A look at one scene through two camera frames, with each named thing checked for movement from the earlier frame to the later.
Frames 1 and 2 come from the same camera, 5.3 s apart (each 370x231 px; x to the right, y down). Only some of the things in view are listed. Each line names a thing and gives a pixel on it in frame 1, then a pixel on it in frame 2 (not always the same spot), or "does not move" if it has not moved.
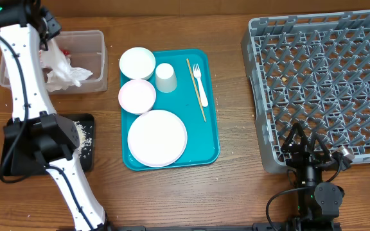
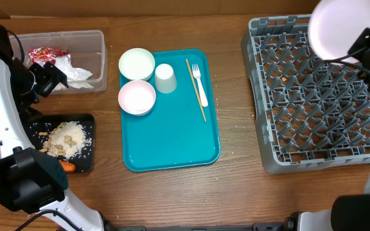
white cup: [166, 81] does not move
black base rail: [258, 226] does not move
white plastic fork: [198, 74] does not move
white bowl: [137, 63] does not move
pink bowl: [137, 96] does not move
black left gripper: [54, 25] -> [50, 76]
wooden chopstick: [191, 74] does not move
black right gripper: [306, 155] -> [361, 38]
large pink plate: [157, 138] -> [334, 25]
